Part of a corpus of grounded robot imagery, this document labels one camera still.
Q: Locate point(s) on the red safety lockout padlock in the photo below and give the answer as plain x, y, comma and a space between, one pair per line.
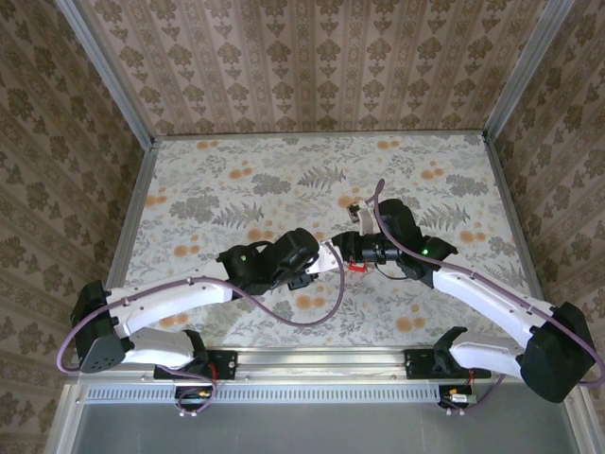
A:
357, 267

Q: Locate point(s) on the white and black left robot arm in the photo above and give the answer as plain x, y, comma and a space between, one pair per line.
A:
165, 295

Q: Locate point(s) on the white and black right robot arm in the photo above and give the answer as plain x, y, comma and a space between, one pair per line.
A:
482, 293

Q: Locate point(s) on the black connector board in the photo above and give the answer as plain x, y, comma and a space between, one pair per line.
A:
458, 398
189, 396

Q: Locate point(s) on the grey metal panel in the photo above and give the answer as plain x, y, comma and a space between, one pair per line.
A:
307, 430

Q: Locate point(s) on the aluminium table side rail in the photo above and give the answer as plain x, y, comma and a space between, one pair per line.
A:
506, 198
128, 236

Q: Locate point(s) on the thin aluminium table edge rail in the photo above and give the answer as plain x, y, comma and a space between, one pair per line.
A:
321, 135

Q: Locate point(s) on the wide aluminium mounting rail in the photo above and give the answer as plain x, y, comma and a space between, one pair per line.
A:
321, 361

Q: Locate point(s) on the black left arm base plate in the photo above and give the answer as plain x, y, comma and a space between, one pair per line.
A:
227, 364

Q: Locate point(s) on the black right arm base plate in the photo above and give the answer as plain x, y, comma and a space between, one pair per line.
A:
418, 364

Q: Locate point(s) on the aluminium frame post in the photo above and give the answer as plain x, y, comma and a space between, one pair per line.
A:
525, 71
111, 78

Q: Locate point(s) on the aluminium frame leg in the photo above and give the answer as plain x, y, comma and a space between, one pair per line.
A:
63, 421
581, 425

